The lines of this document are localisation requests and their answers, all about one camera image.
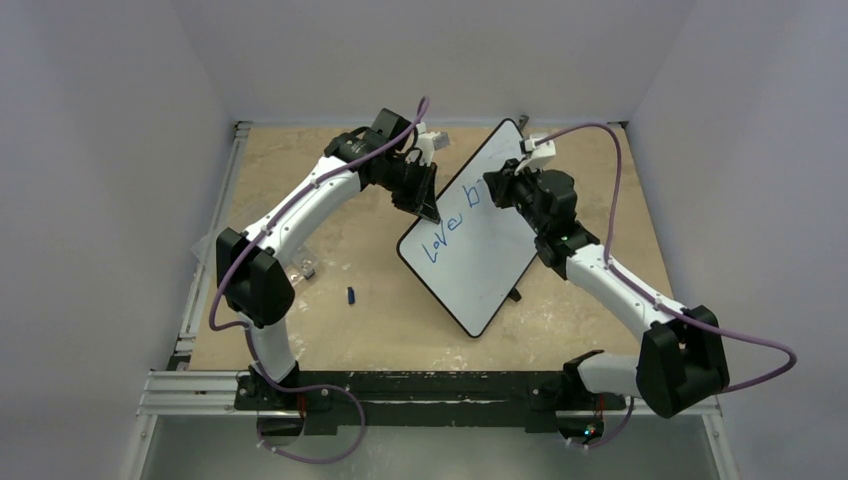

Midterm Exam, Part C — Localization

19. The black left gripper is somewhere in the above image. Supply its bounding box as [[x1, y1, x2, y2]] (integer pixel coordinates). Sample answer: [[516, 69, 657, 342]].
[[376, 157, 438, 224]]

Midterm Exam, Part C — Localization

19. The black framed whiteboard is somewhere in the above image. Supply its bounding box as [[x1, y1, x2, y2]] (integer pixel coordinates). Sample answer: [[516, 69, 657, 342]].
[[396, 119, 536, 338]]

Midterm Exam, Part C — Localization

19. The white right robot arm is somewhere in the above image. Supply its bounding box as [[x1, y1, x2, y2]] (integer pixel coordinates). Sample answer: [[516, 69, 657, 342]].
[[483, 159, 730, 418]]

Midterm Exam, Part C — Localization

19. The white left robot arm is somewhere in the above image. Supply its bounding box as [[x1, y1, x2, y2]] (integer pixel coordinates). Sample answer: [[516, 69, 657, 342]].
[[208, 109, 449, 409]]

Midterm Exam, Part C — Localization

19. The black base beam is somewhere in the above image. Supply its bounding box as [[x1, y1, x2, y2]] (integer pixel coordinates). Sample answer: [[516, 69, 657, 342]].
[[234, 368, 626, 440]]

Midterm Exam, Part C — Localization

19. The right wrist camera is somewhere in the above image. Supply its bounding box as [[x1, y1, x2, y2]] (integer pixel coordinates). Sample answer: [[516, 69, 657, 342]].
[[516, 135, 556, 174]]

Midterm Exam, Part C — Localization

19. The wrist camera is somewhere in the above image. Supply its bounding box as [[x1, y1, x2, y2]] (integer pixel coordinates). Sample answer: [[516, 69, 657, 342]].
[[412, 122, 450, 165], [516, 135, 556, 174]]

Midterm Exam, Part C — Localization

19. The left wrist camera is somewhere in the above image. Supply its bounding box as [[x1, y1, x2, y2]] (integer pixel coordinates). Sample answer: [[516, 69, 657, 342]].
[[412, 122, 450, 165]]

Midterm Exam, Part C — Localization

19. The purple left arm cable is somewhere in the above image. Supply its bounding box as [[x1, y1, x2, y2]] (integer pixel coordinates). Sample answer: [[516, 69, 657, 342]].
[[208, 96, 431, 386]]

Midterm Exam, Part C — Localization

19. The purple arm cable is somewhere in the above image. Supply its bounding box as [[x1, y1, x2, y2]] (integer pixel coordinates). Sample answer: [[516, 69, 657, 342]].
[[208, 96, 431, 386], [539, 123, 798, 394]]

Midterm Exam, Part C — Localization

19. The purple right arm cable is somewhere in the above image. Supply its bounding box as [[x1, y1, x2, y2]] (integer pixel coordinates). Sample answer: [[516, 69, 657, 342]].
[[539, 123, 798, 394]]

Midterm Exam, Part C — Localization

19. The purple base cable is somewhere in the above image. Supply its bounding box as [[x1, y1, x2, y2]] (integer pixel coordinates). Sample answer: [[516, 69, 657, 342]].
[[256, 384, 368, 466]]

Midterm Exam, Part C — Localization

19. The aluminium frame rail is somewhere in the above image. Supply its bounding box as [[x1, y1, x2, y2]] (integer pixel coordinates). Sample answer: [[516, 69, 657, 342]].
[[137, 121, 253, 417]]

